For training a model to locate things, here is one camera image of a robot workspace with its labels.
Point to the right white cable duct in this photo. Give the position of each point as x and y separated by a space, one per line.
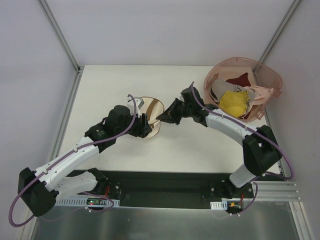
219 205

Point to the pink translucent plastic basket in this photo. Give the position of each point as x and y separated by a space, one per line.
242 87

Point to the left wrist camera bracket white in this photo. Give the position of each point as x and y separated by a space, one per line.
134 104

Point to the grey beige bra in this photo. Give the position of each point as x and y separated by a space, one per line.
219 87

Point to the yellow bra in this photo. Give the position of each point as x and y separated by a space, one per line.
234 104

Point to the light pink garment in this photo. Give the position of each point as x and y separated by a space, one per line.
258 95

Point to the aluminium frame post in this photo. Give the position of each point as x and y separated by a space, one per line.
292 9
59 34

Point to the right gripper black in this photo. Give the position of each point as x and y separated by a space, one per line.
177 113

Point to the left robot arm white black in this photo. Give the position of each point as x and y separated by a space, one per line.
41 188

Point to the left white cable duct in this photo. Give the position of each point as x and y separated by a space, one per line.
81 201

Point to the white cable duct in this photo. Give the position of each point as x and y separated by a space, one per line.
219 205
81 201

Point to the left aluminium frame post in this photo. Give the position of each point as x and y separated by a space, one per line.
59 34

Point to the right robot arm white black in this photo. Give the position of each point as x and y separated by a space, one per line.
259 145

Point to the beige round mesh laundry bag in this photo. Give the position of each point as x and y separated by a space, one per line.
152 107

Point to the dark red garment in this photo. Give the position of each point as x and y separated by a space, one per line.
242 81

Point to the right aluminium frame post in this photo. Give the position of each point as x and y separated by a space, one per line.
292 9

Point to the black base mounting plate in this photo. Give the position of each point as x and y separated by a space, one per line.
173 190

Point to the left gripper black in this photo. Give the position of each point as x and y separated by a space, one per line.
144 125

